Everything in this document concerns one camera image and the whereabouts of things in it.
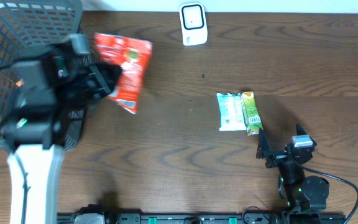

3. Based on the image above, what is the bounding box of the green tea drink carton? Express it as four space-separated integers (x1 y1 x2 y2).
241 91 263 136

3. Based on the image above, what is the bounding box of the mint wet wipes pack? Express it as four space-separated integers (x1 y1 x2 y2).
216 93 246 131

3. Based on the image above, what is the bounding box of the red snack bag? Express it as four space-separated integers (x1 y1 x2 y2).
94 33 153 114

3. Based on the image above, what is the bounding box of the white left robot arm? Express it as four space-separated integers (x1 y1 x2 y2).
1 34 122 223

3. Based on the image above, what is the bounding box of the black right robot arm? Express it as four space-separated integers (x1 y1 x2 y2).
256 124 329 212

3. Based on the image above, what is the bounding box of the white barcode scanner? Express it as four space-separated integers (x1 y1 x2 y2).
179 2 208 46

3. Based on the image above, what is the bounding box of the grey plastic mesh basket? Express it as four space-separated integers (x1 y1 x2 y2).
0 0 83 139

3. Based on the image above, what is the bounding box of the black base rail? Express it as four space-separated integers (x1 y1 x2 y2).
57 205 346 224

